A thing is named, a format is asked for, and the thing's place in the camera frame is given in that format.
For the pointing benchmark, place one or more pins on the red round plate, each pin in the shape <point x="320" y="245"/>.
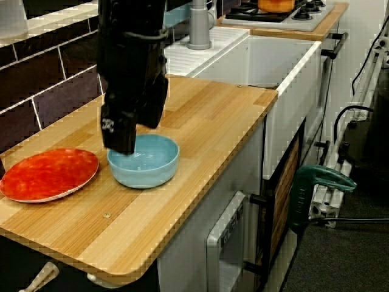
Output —
<point x="45" y="176"/>

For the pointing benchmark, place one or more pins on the white wooden peg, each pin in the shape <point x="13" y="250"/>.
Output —
<point x="39" y="276"/>

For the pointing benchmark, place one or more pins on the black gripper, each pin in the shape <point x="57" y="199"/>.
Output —
<point x="127" y="76"/>

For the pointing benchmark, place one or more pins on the white dispenser panel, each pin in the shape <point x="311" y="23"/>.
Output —
<point x="225" y="243"/>

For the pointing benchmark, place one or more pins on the grey white faucet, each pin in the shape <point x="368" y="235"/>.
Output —
<point x="199" y="27"/>

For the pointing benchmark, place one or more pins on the light blue bowl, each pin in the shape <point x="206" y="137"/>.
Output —
<point x="149" y="170"/>

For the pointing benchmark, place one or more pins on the teal plastic bin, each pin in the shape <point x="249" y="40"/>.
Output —
<point x="179" y="13"/>

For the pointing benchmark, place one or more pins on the aluminium frame rail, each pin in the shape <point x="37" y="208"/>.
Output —
<point x="331" y="182"/>

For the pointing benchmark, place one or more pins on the orange pot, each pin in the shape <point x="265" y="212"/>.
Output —
<point x="275" y="5"/>

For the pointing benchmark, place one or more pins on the white toy sink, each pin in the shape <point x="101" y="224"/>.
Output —
<point x="291" y="121"/>

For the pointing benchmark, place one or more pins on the black framed wood door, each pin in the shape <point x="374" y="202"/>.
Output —
<point x="285" y="188"/>

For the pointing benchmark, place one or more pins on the green clamp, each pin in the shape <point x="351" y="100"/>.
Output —
<point x="307" y="188"/>

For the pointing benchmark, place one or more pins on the grey toy stove top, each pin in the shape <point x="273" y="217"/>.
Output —
<point x="273" y="22"/>

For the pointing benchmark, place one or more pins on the white hook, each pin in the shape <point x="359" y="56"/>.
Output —
<point x="103" y="281"/>

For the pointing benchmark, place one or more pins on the white kitchen cabinet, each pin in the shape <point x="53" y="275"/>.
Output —
<point x="188" y="243"/>

